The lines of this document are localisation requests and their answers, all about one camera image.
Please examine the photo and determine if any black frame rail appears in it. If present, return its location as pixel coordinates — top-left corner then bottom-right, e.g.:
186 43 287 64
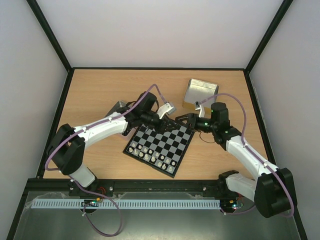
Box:
23 178 240 199

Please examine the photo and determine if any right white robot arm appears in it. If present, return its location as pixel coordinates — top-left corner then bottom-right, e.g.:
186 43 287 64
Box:
175 102 297 218

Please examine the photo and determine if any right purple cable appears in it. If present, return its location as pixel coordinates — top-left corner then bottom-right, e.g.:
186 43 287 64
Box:
197 93 295 217

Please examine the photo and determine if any empty gold silver tin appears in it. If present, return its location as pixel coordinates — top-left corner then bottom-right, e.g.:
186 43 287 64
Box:
182 78 219 110

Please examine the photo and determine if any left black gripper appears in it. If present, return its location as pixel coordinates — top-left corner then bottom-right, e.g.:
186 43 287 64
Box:
141 112 177 135

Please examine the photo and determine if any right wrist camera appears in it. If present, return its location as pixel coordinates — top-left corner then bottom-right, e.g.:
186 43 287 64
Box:
194 101 206 118

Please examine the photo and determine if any black silver chess board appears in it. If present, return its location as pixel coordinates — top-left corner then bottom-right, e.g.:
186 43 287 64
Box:
123 124 194 178

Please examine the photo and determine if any light blue cable duct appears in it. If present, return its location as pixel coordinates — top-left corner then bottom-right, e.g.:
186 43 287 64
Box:
30 199 221 210

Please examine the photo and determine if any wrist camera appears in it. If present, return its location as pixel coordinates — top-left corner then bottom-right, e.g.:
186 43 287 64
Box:
194 101 206 118
156 102 176 119

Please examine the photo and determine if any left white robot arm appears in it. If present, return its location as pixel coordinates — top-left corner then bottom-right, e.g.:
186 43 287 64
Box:
46 92 176 188

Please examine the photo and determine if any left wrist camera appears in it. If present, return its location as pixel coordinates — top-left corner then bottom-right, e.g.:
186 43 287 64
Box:
156 102 176 119

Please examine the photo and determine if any silver tin with pieces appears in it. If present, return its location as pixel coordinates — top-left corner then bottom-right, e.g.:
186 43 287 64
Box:
105 100 137 140

